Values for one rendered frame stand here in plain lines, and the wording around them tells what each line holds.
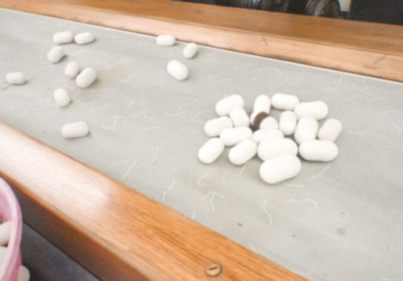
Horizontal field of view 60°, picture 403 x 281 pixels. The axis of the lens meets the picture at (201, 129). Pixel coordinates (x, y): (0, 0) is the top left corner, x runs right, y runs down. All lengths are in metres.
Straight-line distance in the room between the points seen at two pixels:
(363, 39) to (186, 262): 0.39
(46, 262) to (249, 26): 0.43
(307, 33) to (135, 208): 0.36
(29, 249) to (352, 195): 0.33
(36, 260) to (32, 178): 0.10
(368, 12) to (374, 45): 1.95
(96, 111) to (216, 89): 0.16
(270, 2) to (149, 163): 0.50
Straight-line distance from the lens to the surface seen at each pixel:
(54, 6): 0.91
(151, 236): 0.27
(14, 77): 0.61
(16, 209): 0.33
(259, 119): 0.37
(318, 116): 0.39
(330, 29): 0.56
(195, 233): 0.27
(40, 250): 0.43
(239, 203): 0.31
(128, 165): 0.37
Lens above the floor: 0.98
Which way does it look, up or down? 37 degrees down
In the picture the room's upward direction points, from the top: 9 degrees counter-clockwise
